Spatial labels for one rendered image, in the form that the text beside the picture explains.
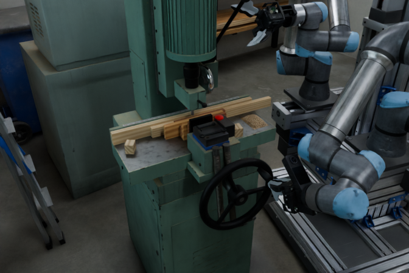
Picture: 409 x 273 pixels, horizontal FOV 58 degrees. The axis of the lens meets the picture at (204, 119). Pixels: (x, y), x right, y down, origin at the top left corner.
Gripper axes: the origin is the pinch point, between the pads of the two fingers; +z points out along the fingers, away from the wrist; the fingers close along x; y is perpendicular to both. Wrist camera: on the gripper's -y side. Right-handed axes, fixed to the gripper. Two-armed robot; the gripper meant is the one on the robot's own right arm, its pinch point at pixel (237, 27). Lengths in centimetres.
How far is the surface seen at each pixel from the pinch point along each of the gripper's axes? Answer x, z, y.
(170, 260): 68, 31, -60
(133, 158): 29, 40, -29
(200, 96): 14.5, 11.2, -21.7
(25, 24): -102, 58, -152
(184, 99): 12.9, 15.7, -25.7
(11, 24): -103, 67, -152
